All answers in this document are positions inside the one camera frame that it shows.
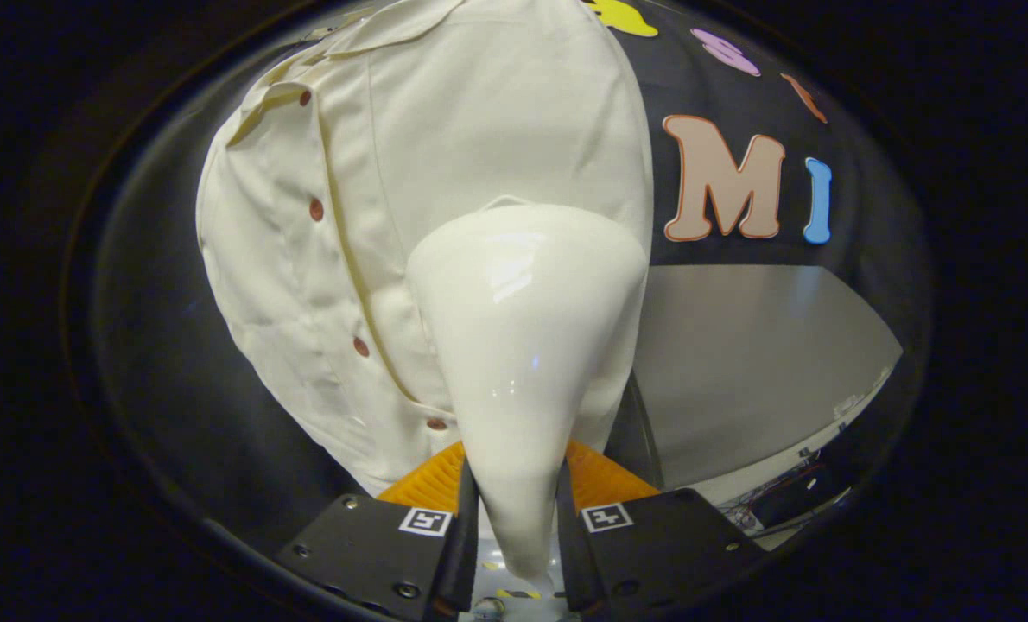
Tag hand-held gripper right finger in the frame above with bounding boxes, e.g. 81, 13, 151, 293
555, 441, 761, 616

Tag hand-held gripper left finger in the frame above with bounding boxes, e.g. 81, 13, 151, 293
274, 441, 480, 622

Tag white garment steamer head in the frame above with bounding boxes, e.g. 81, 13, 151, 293
406, 203, 650, 581

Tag cream button-up shirt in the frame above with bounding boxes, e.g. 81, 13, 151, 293
196, 0, 655, 495

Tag grey-topped white cabinet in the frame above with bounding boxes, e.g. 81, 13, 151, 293
605, 263, 904, 506

